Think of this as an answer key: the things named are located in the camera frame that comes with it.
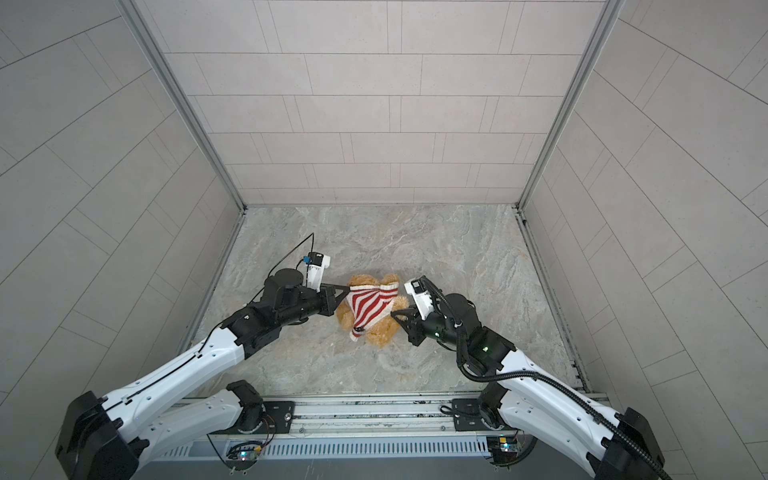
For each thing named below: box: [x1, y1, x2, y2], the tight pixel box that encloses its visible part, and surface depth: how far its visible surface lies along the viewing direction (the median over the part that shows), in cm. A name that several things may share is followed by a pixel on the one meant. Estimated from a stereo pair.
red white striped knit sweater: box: [346, 282, 399, 341], surface depth 72 cm
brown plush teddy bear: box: [336, 274, 409, 348], surface depth 71 cm
